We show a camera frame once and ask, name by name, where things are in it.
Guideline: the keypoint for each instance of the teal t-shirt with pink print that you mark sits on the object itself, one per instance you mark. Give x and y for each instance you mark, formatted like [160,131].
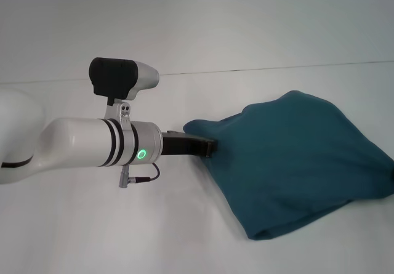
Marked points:
[292,163]

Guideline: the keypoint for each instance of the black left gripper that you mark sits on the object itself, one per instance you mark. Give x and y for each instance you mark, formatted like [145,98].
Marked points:
[181,144]

